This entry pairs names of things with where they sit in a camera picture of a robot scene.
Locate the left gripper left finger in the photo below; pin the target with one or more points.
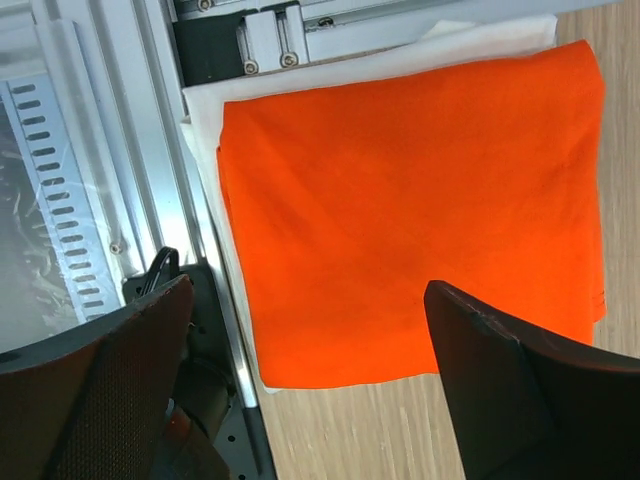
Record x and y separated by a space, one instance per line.
90 403

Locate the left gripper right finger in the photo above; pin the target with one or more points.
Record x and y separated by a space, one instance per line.
526 403

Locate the orange t shirt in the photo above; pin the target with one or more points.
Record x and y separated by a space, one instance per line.
345 202

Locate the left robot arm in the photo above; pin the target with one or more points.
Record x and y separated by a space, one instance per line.
120 397

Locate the folded white t shirt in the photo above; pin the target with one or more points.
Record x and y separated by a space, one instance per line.
447 43

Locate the white slotted cable duct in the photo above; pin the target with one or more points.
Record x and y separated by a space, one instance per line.
51 165

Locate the aluminium front rail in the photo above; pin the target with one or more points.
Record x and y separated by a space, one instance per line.
141 102

